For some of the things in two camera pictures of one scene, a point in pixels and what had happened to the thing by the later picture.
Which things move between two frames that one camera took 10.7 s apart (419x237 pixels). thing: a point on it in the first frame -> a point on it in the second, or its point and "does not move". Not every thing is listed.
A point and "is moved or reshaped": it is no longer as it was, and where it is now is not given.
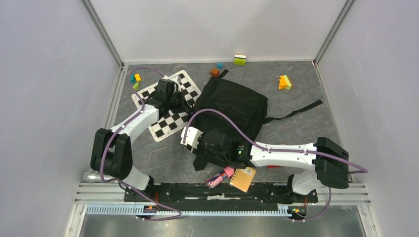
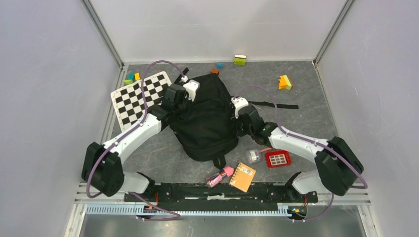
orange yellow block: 284,83 does not move
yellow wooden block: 138,77 does not move
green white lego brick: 239,59 does not move
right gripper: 198,150 -> 239,132
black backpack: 248,105 is moved or reshaped
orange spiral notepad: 241,178 does not move
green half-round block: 136,86 -> 127,82
